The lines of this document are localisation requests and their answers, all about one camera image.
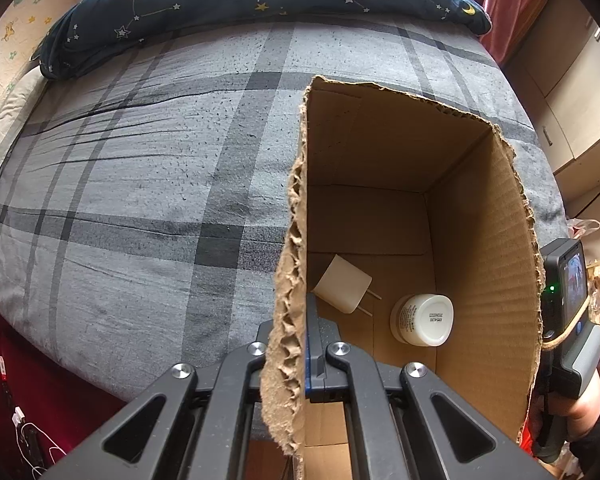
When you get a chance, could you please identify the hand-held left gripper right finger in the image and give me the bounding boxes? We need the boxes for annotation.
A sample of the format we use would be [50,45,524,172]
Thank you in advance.
[305,292,556,480]

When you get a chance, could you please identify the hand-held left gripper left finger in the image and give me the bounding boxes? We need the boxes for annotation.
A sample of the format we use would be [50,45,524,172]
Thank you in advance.
[47,319,274,480]

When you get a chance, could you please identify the white charger plug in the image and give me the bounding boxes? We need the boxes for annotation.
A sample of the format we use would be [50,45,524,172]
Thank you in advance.
[312,255,382,316]

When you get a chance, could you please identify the cardboard box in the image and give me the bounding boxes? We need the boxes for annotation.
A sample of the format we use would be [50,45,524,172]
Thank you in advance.
[260,75,546,480]

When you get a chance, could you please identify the white cream jar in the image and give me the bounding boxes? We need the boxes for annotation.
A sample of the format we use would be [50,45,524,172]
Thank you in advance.
[390,294,455,347]

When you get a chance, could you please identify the person's right hand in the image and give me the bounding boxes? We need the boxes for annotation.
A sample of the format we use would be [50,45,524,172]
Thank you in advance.
[564,374,600,433]

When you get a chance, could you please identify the clear plastic bag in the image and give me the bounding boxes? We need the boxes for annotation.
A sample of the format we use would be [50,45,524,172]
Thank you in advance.
[567,217,600,241]

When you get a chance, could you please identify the grey plaid bed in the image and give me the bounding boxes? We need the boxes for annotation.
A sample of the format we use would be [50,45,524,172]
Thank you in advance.
[0,12,568,411]

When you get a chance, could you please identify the cream wardrobe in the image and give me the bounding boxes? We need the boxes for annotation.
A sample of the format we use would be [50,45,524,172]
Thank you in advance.
[502,0,600,211]

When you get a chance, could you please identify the maroon cloth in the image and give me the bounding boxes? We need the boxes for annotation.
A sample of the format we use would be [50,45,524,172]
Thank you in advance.
[0,310,126,480]

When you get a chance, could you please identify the red curtain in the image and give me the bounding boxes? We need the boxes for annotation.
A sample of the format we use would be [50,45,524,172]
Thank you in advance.
[447,0,556,63]

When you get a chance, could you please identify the beige pillow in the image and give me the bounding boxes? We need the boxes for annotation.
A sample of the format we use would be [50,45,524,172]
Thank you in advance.
[0,67,48,211]

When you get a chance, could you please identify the navy star print duvet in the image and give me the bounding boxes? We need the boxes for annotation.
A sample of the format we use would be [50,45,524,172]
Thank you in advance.
[39,0,493,80]

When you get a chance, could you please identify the white cable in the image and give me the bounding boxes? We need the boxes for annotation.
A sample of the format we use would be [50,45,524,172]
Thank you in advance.
[10,407,63,476]

